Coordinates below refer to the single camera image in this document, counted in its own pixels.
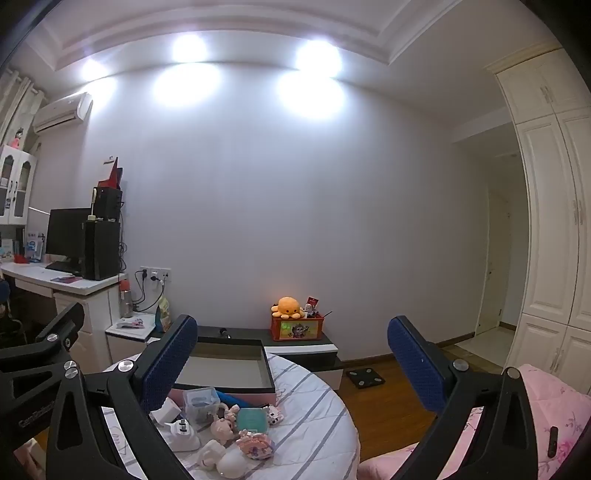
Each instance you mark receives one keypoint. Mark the red-capped bottle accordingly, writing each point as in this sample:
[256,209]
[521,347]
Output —
[125,300]

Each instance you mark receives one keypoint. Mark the white charger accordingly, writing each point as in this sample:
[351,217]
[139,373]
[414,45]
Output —
[167,410]

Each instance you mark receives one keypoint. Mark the pink floral blanket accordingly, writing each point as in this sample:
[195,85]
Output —
[563,415]

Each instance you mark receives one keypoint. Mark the blue eyeglass case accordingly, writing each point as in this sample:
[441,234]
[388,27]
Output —
[230,398]

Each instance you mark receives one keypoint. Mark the black computer tower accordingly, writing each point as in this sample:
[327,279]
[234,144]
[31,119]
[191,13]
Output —
[102,251]

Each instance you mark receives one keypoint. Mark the white wardrobe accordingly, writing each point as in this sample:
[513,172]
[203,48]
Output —
[554,207]

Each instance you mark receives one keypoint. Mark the orange octopus plush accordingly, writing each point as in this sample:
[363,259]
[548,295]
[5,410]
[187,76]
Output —
[288,307]

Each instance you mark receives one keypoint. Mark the white round lamp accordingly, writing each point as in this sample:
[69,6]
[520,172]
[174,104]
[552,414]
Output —
[234,466]

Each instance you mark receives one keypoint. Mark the clear plastic box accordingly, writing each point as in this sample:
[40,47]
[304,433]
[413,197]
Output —
[202,404]

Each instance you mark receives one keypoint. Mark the black office chair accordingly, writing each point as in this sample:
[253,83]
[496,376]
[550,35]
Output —
[8,318]

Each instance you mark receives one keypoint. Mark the white door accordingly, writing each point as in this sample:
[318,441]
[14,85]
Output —
[491,286]

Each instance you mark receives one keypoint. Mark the white travel adapter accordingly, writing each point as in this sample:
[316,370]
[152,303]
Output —
[184,436]

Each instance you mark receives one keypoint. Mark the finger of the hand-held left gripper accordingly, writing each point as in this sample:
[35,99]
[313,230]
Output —
[64,325]

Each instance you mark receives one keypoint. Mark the wall power outlet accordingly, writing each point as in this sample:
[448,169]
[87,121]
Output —
[155,274]

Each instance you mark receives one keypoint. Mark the black bathroom scale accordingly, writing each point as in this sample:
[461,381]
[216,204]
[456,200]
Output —
[366,378]

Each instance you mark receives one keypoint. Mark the red paper bag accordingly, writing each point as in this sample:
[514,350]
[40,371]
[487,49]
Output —
[113,175]

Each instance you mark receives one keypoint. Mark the small pink doll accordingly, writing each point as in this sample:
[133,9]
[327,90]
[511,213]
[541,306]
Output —
[17,138]

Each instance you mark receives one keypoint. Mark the pink storage box black rim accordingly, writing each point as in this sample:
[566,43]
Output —
[231,364]

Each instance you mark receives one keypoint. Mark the black white TV stand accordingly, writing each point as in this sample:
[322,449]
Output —
[304,355]

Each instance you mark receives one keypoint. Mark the pale curtain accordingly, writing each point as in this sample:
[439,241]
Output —
[18,106]

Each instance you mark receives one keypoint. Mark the black computer monitor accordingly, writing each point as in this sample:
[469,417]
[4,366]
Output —
[64,230]

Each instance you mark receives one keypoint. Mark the white side cabinet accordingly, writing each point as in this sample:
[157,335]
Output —
[131,337]

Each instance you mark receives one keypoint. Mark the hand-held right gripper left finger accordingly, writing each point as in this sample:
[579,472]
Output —
[168,364]

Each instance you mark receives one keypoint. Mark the teal box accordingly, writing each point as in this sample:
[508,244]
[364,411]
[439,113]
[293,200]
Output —
[253,421]

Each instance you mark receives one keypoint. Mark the round bed striped sheet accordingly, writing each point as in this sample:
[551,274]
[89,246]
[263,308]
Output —
[314,424]

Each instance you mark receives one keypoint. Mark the pink pig figurine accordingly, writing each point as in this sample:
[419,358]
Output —
[224,429]

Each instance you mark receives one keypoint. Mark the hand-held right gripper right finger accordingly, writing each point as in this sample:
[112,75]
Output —
[415,364]

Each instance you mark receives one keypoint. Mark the orange storage box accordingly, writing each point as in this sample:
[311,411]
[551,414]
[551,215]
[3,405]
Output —
[298,328]

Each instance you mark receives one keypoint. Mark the pink coin purse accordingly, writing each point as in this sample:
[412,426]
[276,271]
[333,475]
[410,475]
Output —
[255,446]

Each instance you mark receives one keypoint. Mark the yellow blue snack bag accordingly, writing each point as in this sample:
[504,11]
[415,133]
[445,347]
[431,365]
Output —
[162,316]

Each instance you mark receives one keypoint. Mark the white air conditioner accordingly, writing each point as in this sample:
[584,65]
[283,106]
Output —
[62,113]

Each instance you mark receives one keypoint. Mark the blue box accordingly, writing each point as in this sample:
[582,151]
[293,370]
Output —
[33,244]

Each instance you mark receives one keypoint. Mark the white desk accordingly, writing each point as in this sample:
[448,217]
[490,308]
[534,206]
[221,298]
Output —
[87,295]

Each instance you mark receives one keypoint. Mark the black speaker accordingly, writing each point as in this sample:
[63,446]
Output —
[108,203]

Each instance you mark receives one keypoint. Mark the black keyboard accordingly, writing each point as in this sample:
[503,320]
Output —
[62,266]

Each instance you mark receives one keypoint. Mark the white glass-door cabinet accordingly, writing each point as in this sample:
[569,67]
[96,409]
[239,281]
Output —
[16,184]

